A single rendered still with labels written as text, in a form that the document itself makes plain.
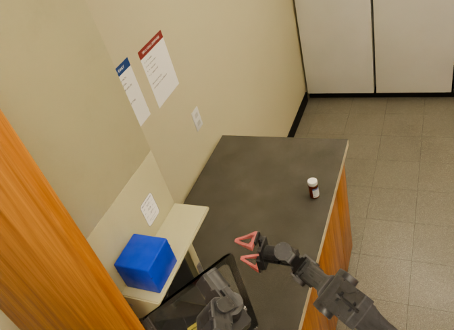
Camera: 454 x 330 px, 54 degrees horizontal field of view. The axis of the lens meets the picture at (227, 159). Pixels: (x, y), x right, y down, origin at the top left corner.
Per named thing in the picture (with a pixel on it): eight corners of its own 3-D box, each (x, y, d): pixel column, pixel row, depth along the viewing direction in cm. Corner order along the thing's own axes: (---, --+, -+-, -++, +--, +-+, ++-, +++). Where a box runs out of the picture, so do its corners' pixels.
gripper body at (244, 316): (232, 337, 117) (233, 333, 110) (209, 305, 120) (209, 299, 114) (251, 321, 119) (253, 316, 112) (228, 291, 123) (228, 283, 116)
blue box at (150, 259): (126, 287, 112) (112, 264, 106) (145, 255, 119) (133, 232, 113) (160, 293, 108) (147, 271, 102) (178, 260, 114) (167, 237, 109)
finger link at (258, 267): (240, 241, 153) (267, 245, 150) (244, 253, 158) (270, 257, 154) (234, 257, 149) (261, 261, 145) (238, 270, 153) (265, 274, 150)
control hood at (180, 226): (133, 318, 116) (118, 295, 110) (184, 224, 138) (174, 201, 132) (171, 326, 112) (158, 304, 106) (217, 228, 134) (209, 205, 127)
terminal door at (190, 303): (184, 385, 143) (140, 317, 118) (258, 324, 153) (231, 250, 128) (186, 387, 142) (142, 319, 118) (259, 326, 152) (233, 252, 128)
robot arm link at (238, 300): (230, 319, 106) (248, 303, 108) (212, 296, 109) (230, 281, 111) (229, 324, 112) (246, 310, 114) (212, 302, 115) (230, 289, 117)
